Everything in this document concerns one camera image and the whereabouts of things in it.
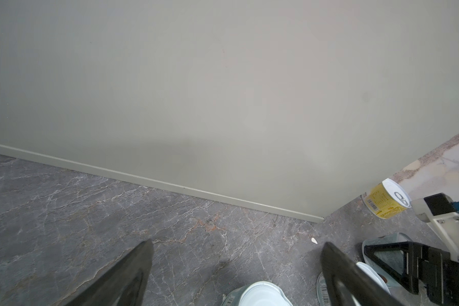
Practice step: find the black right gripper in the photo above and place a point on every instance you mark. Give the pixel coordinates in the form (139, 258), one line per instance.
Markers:
(407, 263)

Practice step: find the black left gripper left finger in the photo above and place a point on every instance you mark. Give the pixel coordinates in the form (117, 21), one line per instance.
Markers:
(125, 283)

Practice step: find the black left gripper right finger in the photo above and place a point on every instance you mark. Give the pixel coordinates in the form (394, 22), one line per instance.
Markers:
(347, 284)

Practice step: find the lime label can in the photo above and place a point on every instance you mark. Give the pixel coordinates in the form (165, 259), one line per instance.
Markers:
(394, 259)

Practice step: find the green label can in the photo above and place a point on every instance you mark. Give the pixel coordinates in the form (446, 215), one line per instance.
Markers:
(322, 292)

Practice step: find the yellow label can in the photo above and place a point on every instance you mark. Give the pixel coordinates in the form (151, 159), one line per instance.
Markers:
(387, 199)

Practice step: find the grey metal cabinet box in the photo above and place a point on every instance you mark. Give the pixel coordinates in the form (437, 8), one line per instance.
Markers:
(288, 107)

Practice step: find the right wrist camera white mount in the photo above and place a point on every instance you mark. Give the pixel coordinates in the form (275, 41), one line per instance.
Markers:
(440, 213)

